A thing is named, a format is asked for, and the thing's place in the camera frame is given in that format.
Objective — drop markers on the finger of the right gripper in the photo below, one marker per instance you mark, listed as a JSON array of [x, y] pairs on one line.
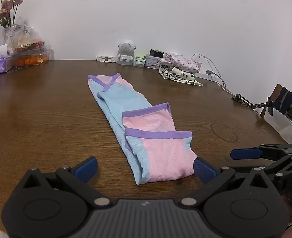
[[273, 152]]

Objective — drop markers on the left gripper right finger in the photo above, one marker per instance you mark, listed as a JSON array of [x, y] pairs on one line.
[[230, 186]]

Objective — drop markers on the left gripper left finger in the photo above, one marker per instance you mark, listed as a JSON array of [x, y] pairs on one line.
[[65, 184]]

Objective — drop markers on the blue pink mesh garment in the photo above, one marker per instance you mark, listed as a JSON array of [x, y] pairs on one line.
[[154, 149]]

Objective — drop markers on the floral patterned folded cloth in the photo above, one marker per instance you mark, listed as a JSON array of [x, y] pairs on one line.
[[177, 75]]

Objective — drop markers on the pink dotted folded cloth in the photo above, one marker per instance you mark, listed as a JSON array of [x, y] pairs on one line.
[[180, 62]]

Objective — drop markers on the white power strip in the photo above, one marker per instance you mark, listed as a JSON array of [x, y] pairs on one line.
[[106, 59]]

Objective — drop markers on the black small box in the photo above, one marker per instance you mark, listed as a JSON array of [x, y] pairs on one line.
[[156, 53]]

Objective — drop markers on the white astronaut figurine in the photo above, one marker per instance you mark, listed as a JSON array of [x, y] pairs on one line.
[[126, 52]]

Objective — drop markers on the clear box with oranges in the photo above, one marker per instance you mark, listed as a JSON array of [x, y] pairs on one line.
[[25, 46]]

